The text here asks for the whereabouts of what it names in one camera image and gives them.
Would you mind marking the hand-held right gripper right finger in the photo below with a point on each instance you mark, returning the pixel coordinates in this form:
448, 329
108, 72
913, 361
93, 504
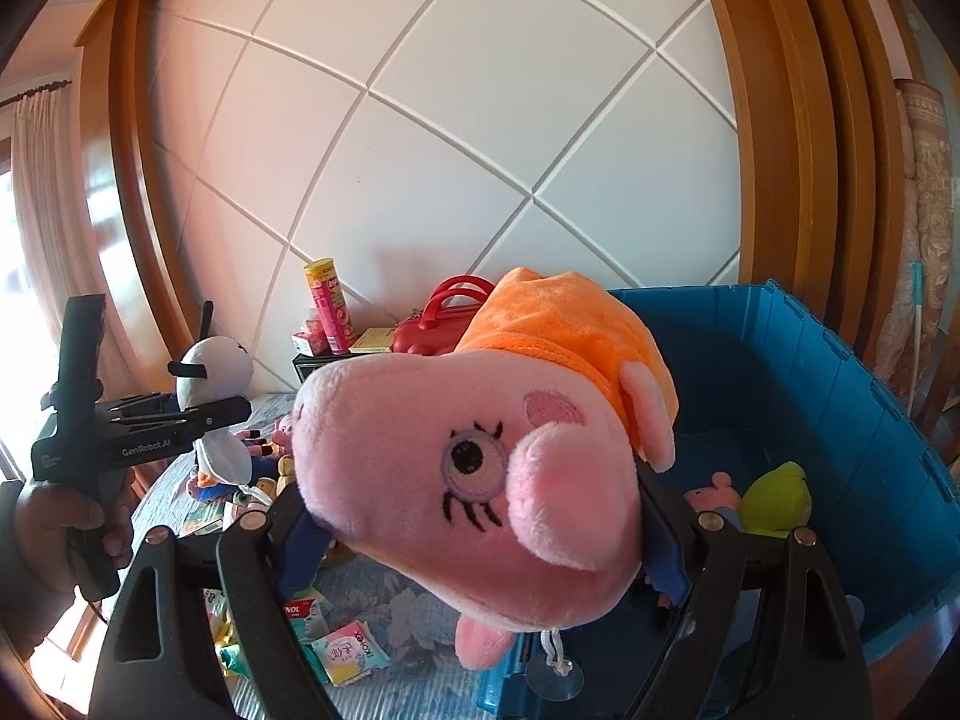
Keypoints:
664, 555

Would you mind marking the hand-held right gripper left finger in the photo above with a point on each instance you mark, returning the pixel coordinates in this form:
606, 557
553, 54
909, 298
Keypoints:
296, 559

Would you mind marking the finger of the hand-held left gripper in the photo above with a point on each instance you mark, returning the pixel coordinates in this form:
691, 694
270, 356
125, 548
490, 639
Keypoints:
221, 414
142, 403

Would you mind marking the white round plush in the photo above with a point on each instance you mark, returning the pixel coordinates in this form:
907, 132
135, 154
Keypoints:
214, 367

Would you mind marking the pink green tissue pack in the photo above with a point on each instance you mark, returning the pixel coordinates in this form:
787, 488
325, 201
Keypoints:
349, 652

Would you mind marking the blue plastic crate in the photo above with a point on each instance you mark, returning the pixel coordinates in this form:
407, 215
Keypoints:
750, 390

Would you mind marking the orange dress pig plush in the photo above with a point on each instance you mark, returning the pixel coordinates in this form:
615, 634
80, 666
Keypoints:
465, 480

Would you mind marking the person's left forearm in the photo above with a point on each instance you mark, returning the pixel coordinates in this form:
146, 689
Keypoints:
26, 615

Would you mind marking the person's left hand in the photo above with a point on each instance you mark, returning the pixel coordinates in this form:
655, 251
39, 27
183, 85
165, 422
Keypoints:
52, 517

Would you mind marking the red white paper pack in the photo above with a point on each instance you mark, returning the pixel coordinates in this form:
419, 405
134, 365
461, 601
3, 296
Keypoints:
307, 615

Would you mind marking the small pink plush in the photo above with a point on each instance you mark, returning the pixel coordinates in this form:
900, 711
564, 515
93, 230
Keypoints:
281, 431

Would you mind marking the blue fuzzy plush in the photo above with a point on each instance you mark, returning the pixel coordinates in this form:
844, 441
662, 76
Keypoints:
210, 489

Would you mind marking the blue dress pig plush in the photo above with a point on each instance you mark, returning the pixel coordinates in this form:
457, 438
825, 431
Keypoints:
709, 493

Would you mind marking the small beige bear plush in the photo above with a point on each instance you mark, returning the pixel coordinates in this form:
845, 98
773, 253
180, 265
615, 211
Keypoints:
285, 474

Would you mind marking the black gift box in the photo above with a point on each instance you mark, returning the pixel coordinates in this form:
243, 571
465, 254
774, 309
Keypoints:
307, 369

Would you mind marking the green toothpaste box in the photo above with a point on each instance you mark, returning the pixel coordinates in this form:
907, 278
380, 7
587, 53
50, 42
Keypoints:
199, 521

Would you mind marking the small red white box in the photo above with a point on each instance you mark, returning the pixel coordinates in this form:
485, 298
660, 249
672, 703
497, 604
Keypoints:
309, 343

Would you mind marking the yellow green snack pack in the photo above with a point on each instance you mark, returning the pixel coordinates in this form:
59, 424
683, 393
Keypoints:
234, 658

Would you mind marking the lime green frog plush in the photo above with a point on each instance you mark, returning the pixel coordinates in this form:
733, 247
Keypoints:
780, 499

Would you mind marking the yellow pink snack can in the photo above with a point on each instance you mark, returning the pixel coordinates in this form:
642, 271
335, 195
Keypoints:
330, 307

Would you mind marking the flat yellow box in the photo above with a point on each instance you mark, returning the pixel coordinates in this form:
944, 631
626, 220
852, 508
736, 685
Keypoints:
371, 341

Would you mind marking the pink curtain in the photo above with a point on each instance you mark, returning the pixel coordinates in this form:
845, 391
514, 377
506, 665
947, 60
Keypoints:
52, 202

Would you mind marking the rolled patterned carpet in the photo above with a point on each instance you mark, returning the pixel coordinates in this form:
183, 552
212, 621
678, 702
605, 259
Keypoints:
930, 240

